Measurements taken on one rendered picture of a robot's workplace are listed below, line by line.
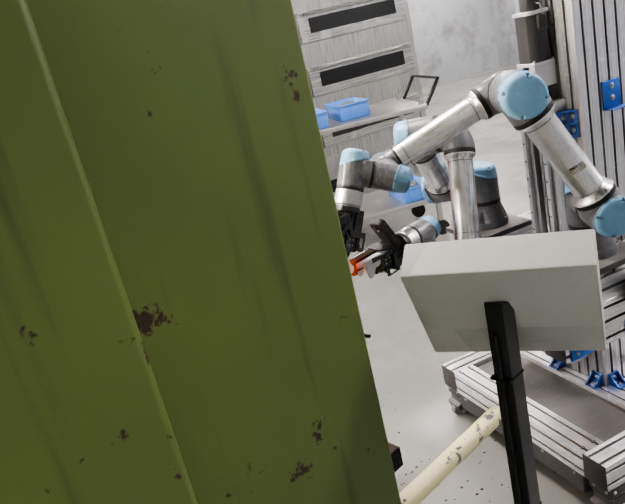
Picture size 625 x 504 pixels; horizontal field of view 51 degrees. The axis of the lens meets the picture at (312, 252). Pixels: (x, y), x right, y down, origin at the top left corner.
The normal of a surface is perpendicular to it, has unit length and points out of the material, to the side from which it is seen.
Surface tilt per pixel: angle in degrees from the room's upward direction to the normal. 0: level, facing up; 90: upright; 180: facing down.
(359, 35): 90
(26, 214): 90
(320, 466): 90
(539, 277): 120
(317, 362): 90
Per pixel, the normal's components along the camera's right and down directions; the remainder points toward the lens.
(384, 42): 0.43, 0.20
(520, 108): -0.06, 0.22
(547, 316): -0.20, 0.79
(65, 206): 0.67, 0.09
